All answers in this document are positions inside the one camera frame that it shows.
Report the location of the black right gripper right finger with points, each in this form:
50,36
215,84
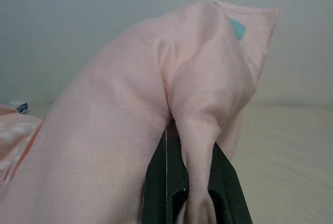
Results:
229,195

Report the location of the pink patterned pillow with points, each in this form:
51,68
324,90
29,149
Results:
117,130

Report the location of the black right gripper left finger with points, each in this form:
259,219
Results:
164,182

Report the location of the white blue plastic package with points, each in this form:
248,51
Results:
22,108

